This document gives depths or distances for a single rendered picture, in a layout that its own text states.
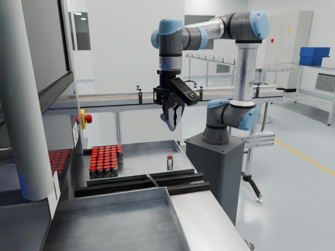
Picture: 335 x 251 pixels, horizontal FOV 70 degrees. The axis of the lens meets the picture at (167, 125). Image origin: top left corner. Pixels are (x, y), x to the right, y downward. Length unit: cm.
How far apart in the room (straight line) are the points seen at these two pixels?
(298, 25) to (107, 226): 703
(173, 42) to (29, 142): 62
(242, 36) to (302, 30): 629
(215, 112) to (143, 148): 45
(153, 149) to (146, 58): 142
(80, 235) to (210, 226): 31
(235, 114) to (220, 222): 65
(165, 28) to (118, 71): 157
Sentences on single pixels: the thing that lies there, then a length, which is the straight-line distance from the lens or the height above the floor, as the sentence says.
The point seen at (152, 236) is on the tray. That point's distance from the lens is 61.
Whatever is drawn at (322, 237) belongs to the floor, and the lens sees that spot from 217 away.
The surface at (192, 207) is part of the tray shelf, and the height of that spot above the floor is 88.
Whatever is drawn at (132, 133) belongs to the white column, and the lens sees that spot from 246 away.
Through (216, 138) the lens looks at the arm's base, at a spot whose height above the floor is 83.
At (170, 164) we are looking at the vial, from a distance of 85.
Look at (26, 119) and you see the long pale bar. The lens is 21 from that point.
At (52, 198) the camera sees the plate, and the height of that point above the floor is 102.
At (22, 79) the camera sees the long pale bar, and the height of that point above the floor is 128.
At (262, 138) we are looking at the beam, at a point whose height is 51.
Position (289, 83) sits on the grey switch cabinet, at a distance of 742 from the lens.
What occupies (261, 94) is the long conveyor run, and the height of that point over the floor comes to 91.
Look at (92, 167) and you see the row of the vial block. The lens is 82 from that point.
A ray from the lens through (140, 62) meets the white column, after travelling 232.
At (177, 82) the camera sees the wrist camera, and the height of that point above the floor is 119.
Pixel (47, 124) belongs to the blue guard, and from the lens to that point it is 53.
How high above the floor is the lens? 131
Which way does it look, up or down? 19 degrees down
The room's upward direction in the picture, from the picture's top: straight up
